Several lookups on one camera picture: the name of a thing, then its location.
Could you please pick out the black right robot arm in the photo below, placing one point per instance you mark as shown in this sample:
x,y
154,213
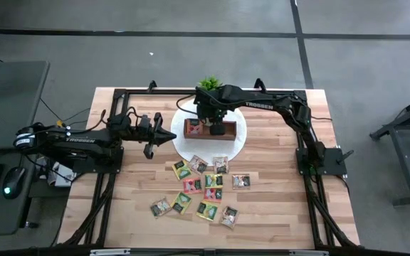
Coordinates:
x,y
258,105

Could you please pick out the pale silver tea packet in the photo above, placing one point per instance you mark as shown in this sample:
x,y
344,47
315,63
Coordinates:
x,y
241,181
197,164
160,207
221,165
229,217

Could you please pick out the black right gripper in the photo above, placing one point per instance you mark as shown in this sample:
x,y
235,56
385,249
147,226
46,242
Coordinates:
x,y
219,112

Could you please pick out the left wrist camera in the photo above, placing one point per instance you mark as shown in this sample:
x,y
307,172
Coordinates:
x,y
144,124

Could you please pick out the black frame clamp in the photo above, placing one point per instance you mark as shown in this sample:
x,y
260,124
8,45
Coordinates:
x,y
260,84
151,85

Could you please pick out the silver bracket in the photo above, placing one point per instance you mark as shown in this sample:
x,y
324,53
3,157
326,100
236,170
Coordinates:
x,y
308,253
109,252

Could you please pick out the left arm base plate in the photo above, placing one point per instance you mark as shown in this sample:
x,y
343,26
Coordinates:
x,y
98,167

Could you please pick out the white round plate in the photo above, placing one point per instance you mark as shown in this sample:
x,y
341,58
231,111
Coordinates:
x,y
208,151

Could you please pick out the grey desk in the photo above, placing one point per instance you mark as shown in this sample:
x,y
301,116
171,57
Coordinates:
x,y
9,106

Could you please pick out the grey metal cart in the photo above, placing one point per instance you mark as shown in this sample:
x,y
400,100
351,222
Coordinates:
x,y
404,142

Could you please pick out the white paper box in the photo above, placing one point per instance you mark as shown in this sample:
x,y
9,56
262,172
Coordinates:
x,y
61,176

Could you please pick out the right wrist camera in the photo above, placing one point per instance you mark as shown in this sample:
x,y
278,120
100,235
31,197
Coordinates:
x,y
204,95

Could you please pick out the yellow plug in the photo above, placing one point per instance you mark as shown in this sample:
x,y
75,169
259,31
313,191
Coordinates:
x,y
60,124

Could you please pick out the black computer mouse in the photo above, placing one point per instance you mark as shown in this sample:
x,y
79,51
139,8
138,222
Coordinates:
x,y
13,181

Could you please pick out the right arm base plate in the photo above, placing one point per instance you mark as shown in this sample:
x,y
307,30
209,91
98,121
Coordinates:
x,y
333,163

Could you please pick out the green plant white pot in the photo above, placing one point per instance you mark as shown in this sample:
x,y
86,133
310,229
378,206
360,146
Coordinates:
x,y
209,83

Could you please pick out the black table frame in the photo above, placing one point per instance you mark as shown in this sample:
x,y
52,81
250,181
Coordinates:
x,y
155,92

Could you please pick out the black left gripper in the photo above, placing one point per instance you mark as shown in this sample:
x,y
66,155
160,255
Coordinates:
x,y
149,151

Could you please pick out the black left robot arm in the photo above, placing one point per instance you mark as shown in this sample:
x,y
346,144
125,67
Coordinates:
x,y
80,140

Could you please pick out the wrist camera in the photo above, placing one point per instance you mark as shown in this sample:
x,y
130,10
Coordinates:
x,y
144,124
204,95

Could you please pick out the wooden tea box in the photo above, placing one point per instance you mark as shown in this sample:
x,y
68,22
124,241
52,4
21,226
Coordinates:
x,y
231,132

